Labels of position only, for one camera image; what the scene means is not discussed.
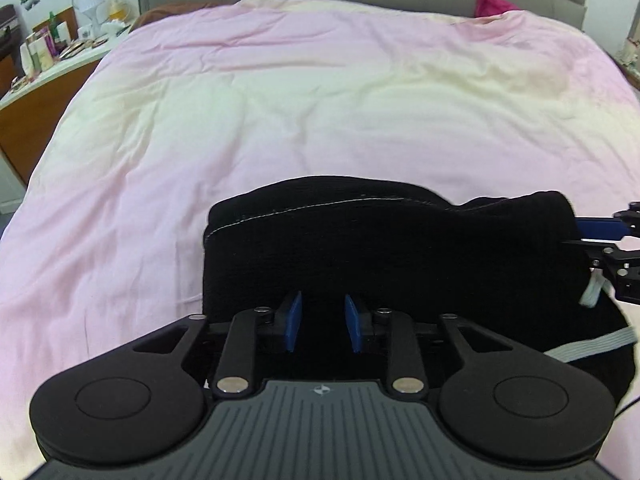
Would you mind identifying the white table lamp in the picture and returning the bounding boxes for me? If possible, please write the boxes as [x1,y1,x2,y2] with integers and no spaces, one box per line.
[79,0,107,37]

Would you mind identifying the wooden dresser with white top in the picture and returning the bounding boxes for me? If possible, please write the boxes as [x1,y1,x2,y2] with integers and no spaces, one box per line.
[0,35,132,191]

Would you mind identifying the brown pillow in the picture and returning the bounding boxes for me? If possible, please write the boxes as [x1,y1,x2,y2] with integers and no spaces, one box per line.
[131,2,222,29]

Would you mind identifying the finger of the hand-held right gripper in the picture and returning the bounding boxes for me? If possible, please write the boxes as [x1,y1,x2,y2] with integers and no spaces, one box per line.
[562,241,640,306]
[575,201,640,241]

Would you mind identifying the magenta cloth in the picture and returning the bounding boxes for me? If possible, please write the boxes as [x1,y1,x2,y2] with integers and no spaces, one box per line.
[474,0,523,18]

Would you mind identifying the black pants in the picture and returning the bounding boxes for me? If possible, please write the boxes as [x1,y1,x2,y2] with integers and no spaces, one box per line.
[201,175,637,411]

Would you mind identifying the dark object beside dresser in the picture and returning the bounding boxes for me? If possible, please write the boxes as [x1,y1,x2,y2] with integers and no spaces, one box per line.
[0,4,22,88]

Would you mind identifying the cluster of cosmetic bottles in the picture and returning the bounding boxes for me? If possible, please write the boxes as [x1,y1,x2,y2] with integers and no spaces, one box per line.
[10,10,108,92]

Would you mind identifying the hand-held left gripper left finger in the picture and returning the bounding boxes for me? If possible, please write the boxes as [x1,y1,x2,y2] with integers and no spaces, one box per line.
[134,291,304,402]

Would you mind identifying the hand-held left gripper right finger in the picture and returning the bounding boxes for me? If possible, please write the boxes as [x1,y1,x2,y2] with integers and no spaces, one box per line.
[344,294,512,402]

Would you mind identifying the pink duvet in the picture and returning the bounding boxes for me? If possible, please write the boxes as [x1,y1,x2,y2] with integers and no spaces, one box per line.
[0,0,640,480]

